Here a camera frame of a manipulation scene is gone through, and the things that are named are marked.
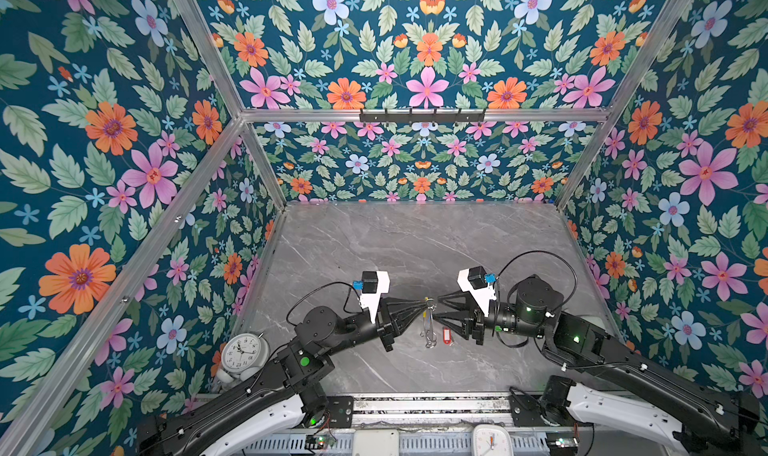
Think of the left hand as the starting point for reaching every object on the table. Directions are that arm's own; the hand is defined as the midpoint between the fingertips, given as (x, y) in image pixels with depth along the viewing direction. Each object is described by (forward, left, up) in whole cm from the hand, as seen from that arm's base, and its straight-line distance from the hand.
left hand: (427, 308), depth 53 cm
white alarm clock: (+4, +48, -33) cm, 59 cm away
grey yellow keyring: (-2, 0, -7) cm, 8 cm away
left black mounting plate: (-10, +21, -36) cm, 43 cm away
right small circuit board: (-20, -32, -37) cm, 53 cm away
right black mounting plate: (-13, -25, -36) cm, 46 cm away
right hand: (+3, -3, -6) cm, 7 cm away
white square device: (-17, +12, -35) cm, 41 cm away
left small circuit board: (-16, +26, -37) cm, 48 cm away
